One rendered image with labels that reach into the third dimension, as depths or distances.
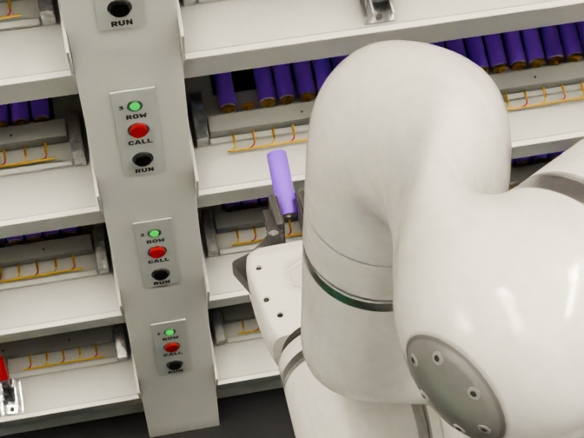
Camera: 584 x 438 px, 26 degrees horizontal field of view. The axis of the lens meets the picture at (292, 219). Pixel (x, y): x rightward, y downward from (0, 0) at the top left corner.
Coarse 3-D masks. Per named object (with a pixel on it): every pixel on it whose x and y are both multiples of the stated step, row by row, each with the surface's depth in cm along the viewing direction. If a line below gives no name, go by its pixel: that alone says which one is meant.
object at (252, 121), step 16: (560, 64) 131; (576, 64) 131; (496, 80) 130; (512, 80) 130; (528, 80) 131; (544, 80) 131; (560, 80) 131; (576, 80) 132; (544, 96) 132; (240, 112) 128; (256, 112) 128; (272, 112) 128; (288, 112) 128; (304, 112) 128; (208, 128) 128; (224, 128) 127; (240, 128) 127; (256, 128) 128; (272, 128) 129; (272, 144) 128
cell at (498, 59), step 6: (486, 36) 132; (492, 36) 132; (498, 36) 132; (486, 42) 132; (492, 42) 132; (498, 42) 132; (486, 48) 133; (492, 48) 132; (498, 48) 132; (492, 54) 132; (498, 54) 132; (504, 54) 132; (492, 60) 132; (498, 60) 131; (504, 60) 132; (492, 66) 132
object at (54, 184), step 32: (64, 96) 129; (0, 128) 125; (32, 128) 126; (64, 128) 126; (0, 160) 127; (32, 160) 127; (64, 160) 128; (0, 192) 126; (32, 192) 126; (64, 192) 127; (96, 192) 122; (0, 224) 125; (32, 224) 127; (64, 224) 129
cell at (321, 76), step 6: (312, 60) 131; (318, 60) 130; (324, 60) 130; (318, 66) 130; (324, 66) 130; (330, 66) 131; (318, 72) 130; (324, 72) 130; (330, 72) 130; (318, 78) 130; (324, 78) 130; (318, 84) 130; (318, 90) 130
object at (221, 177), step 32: (544, 64) 134; (192, 96) 127; (256, 96) 131; (576, 96) 133; (192, 128) 129; (512, 128) 132; (544, 128) 132; (576, 128) 132; (192, 160) 123; (224, 160) 129; (256, 160) 129; (288, 160) 129; (224, 192) 128; (256, 192) 130
